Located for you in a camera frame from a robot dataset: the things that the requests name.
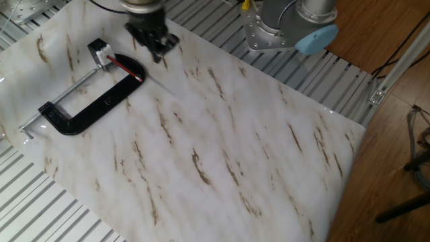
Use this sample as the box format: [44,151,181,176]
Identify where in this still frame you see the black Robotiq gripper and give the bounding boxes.
[124,9,180,65]

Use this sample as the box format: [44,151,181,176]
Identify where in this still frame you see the red pencil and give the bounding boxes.
[105,54,144,83]

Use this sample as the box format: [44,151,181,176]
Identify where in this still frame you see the black C-clamp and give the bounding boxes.
[18,52,148,140]

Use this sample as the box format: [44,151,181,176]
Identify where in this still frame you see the grey cable bundle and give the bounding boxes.
[406,105,430,192]

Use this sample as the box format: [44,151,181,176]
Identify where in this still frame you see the thin black floor cables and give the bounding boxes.
[370,11,430,80]

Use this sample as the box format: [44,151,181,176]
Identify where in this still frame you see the black stand leg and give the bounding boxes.
[374,151,430,225]

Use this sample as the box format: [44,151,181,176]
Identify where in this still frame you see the aluminium frame extrusion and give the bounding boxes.
[361,19,430,128]

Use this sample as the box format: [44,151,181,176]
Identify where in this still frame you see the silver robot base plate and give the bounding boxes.
[240,1,312,54]

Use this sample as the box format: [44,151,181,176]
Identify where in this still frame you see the white and black pencil sharpener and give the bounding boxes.
[87,38,118,73]

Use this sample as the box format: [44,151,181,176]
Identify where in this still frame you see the white marble pattern board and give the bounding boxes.
[0,0,367,242]

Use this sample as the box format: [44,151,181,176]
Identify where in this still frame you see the silver perforated mounting plate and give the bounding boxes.
[0,0,60,26]

